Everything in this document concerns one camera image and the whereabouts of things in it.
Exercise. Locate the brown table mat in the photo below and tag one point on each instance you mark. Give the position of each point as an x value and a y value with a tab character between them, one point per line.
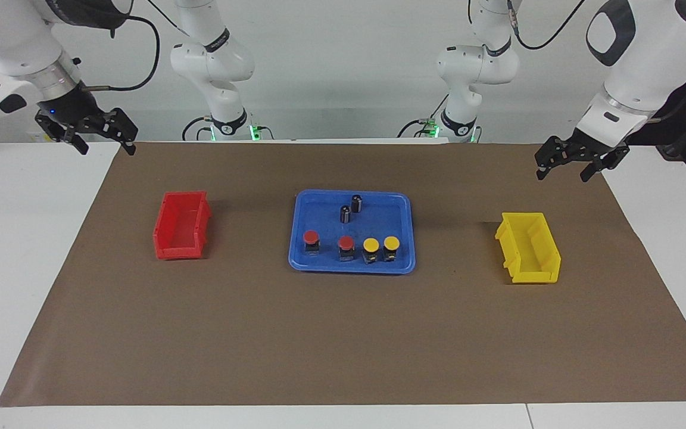
343	339

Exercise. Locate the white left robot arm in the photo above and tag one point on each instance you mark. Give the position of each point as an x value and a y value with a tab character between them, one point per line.
635	65

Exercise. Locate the red plastic bin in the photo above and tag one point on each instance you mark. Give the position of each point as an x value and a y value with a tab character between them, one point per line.
179	229

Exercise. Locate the black cylindrical knob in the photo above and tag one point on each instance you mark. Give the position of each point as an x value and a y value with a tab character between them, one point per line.
356	204
345	214

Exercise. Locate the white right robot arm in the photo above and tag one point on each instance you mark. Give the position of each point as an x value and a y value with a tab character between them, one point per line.
15	42

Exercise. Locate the yellow plastic bin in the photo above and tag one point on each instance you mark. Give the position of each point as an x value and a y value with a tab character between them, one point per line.
527	244

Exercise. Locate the blue plastic tray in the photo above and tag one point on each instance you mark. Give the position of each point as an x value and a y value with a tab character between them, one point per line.
390	217

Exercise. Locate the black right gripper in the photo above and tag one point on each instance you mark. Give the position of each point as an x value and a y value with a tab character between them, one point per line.
81	113

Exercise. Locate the yellow push button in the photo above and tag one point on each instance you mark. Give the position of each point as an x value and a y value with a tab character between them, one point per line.
391	242
371	245

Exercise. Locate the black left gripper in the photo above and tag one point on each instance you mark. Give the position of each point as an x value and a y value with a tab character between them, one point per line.
581	149

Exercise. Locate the red push button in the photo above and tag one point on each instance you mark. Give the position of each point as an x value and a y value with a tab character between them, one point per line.
311	238
346	242

